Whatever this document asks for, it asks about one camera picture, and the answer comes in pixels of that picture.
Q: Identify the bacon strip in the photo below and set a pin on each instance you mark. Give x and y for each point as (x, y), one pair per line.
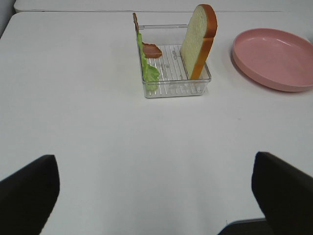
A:
(146, 50)

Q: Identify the clear plastic left container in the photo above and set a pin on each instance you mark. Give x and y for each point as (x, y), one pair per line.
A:
(173, 78)

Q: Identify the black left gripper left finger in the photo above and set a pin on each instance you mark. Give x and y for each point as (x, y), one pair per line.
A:
(28, 196)

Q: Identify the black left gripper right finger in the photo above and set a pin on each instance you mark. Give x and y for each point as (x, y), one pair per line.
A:
(284, 195)

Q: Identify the pink round plate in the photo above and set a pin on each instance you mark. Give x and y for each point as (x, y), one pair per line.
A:
(276, 59)

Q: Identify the green lettuce leaf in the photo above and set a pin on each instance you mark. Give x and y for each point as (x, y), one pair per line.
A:
(150, 73)

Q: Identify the white bread slice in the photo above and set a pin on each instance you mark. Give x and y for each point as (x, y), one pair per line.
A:
(198, 40)

